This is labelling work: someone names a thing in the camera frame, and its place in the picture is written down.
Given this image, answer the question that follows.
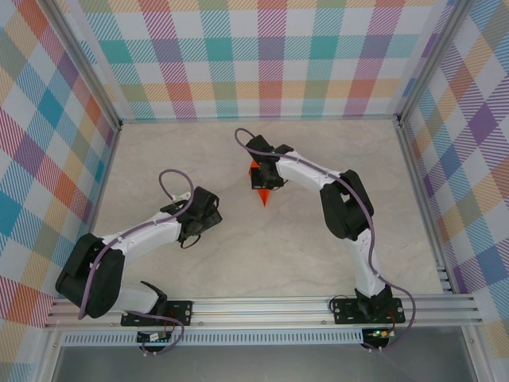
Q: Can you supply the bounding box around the aluminium frame post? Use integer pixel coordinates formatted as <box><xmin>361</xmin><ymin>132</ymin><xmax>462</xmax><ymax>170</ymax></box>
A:
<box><xmin>396</xmin><ymin>0</ymin><xmax>477</xmax><ymax>127</ymax></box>
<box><xmin>46</xmin><ymin>0</ymin><xmax>123</xmax><ymax>131</ymax></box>

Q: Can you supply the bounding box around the small black circuit board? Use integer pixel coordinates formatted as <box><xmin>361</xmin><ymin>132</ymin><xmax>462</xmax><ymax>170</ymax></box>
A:
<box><xmin>137</xmin><ymin>330</ymin><xmax>172</xmax><ymax>344</ymax></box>

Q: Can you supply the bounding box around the aluminium side frame bar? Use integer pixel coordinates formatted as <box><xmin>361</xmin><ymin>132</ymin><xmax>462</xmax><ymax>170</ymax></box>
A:
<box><xmin>395</xmin><ymin>121</ymin><xmax>455</xmax><ymax>294</ymax></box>
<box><xmin>70</xmin><ymin>123</ymin><xmax>123</xmax><ymax>300</ymax></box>

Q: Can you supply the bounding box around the grey metal plate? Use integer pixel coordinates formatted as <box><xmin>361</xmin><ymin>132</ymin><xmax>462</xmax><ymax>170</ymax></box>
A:
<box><xmin>51</xmin><ymin>344</ymin><xmax>478</xmax><ymax>382</ymax></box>

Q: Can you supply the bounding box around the slotted grey cable tray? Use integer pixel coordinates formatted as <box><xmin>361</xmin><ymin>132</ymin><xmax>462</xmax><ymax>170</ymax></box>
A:
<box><xmin>62</xmin><ymin>332</ymin><xmax>365</xmax><ymax>347</ymax></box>

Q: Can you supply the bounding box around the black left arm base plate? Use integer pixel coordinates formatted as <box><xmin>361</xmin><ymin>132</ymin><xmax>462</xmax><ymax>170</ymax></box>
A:
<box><xmin>121</xmin><ymin>301</ymin><xmax>194</xmax><ymax>327</ymax></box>

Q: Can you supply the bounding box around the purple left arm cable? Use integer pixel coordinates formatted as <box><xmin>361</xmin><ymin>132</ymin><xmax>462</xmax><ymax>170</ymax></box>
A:
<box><xmin>78</xmin><ymin>169</ymin><xmax>196</xmax><ymax>357</ymax></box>

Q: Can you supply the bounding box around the thin black wire loop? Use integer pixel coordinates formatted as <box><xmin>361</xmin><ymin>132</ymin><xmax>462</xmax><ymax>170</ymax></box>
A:
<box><xmin>329</xmin><ymin>294</ymin><xmax>361</xmax><ymax>311</ymax></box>

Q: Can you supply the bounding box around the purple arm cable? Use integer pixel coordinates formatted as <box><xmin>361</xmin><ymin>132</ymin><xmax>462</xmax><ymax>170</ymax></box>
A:
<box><xmin>78</xmin><ymin>169</ymin><xmax>196</xmax><ymax>357</ymax></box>
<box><xmin>234</xmin><ymin>127</ymin><xmax>418</xmax><ymax>353</ymax></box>

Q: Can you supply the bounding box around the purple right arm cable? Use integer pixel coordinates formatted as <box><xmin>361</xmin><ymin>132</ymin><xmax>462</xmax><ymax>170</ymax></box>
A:
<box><xmin>234</xmin><ymin>127</ymin><xmax>418</xmax><ymax>353</ymax></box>

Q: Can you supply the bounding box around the orange paper sheet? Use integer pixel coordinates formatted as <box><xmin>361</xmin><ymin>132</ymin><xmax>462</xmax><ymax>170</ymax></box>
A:
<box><xmin>248</xmin><ymin>158</ymin><xmax>275</xmax><ymax>209</ymax></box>

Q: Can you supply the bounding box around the aluminium mounting rail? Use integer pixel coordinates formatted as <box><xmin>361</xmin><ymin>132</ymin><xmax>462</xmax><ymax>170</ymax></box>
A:
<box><xmin>43</xmin><ymin>296</ymin><xmax>484</xmax><ymax>329</ymax></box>

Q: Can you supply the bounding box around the thin aluminium frame bar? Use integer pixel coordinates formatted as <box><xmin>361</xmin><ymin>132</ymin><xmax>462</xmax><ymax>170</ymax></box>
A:
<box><xmin>119</xmin><ymin>115</ymin><xmax>401</xmax><ymax>123</ymax></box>

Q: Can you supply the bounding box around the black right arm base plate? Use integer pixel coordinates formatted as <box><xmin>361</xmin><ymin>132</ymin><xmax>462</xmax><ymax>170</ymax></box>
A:
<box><xmin>332</xmin><ymin>298</ymin><xmax>406</xmax><ymax>325</ymax></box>

